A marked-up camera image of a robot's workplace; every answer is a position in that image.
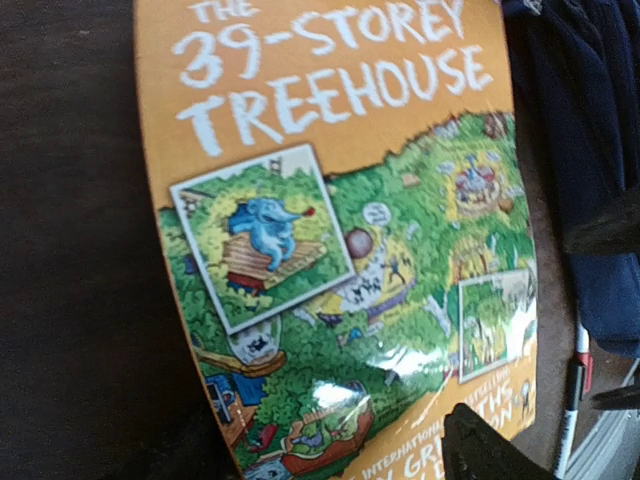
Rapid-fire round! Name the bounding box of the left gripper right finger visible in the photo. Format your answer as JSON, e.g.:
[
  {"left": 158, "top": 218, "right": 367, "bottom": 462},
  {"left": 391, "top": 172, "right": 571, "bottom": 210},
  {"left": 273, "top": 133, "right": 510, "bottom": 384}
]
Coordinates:
[{"left": 563, "top": 189, "right": 639, "bottom": 255}]

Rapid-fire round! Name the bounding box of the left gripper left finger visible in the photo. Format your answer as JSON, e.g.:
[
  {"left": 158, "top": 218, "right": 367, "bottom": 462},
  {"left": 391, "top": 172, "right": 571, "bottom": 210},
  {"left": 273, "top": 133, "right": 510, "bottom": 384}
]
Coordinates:
[{"left": 442, "top": 403, "right": 553, "bottom": 480}]

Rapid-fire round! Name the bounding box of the navy blue backpack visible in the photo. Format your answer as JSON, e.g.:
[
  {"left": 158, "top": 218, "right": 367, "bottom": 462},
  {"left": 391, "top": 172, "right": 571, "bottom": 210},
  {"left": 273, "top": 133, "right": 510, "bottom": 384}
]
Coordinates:
[{"left": 502, "top": 1, "right": 639, "bottom": 358}]

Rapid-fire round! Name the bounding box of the orange Treehouse book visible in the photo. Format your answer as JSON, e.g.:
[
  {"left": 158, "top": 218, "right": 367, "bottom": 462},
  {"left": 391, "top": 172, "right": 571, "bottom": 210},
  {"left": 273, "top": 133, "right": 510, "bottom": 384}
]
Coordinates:
[{"left": 134, "top": 1, "right": 537, "bottom": 479}]

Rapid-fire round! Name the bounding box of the black capped marker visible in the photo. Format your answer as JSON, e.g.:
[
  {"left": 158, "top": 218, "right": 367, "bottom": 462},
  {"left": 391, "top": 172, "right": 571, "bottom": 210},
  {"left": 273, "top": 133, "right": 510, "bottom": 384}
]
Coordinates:
[{"left": 553, "top": 358, "right": 586, "bottom": 479}]

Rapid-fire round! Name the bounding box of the red capped marker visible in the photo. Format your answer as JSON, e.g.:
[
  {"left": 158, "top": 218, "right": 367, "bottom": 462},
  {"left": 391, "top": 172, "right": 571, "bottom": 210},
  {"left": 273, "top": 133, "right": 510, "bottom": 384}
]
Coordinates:
[{"left": 575, "top": 320, "right": 594, "bottom": 393}]

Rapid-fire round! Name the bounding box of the aluminium front rail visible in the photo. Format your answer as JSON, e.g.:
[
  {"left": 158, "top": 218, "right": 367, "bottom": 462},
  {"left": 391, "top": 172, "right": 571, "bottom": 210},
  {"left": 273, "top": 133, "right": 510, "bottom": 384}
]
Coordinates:
[{"left": 565, "top": 361, "right": 639, "bottom": 479}]

